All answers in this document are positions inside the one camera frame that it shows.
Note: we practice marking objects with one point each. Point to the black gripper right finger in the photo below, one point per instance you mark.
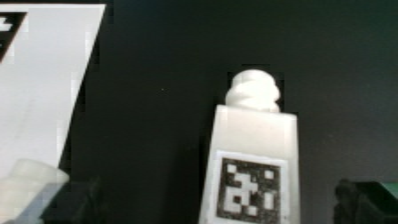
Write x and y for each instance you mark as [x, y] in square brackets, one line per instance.
[367, 202]

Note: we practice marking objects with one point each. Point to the white square table top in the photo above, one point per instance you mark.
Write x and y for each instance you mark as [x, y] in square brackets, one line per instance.
[47, 39]

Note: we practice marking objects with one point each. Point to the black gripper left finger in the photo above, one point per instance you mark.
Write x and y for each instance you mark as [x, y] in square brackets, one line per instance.
[75, 206]

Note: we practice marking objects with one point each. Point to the white table leg with tag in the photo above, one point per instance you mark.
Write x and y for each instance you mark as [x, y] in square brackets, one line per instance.
[251, 187]

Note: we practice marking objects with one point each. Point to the white table leg far left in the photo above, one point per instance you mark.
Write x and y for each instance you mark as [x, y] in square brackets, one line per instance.
[29, 189]

